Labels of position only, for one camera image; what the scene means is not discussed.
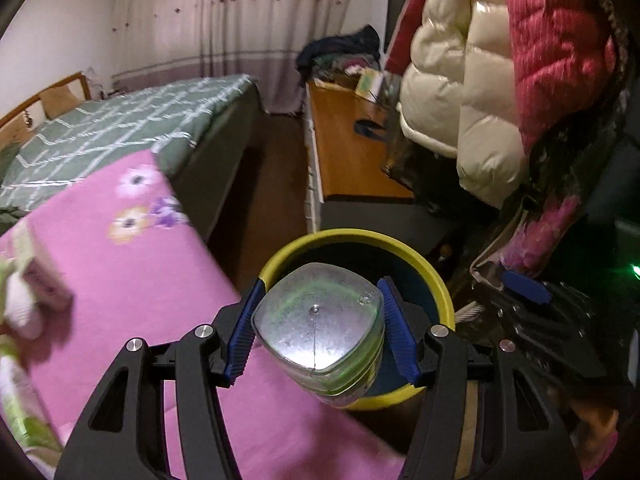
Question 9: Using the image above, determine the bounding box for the clear green lidded jar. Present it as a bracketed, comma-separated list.
[252, 262, 385, 408]

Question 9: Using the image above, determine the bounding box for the pink floral garment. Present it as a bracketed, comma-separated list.
[470, 195, 582, 290]

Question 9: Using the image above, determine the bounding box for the bed with green quilt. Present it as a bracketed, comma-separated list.
[1, 74, 262, 237]

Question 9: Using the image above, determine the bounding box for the yellow rimmed trash bin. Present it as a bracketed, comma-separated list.
[258, 229, 456, 412]

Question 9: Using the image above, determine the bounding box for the cream puffer jacket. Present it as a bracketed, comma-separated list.
[397, 0, 528, 208]

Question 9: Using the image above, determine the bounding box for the red puffer jacket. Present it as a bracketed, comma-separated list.
[384, 0, 618, 156]

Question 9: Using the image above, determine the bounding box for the pile of clothes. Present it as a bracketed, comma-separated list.
[295, 25, 381, 86]

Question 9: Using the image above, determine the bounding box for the pink white curtain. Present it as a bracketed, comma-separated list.
[112, 0, 349, 114]

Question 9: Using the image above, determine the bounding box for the wooden low cabinet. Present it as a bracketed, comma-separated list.
[304, 81, 413, 232]

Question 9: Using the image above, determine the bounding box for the wooden headboard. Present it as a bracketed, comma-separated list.
[0, 72, 91, 150]

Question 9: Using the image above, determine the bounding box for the white tissue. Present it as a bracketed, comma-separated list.
[1, 257, 43, 340]

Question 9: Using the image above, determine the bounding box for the brown pillow right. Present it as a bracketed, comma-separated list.
[39, 86, 81, 120]

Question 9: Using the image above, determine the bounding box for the green label yogurt bottle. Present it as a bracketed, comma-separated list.
[1, 335, 62, 453]

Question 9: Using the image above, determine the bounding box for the pink floral tablecloth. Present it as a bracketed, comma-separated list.
[21, 151, 402, 479]

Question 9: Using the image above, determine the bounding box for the tall green pink box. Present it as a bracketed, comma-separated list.
[8, 219, 74, 313]

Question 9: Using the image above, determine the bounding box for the black television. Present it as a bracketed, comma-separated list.
[384, 0, 408, 54]

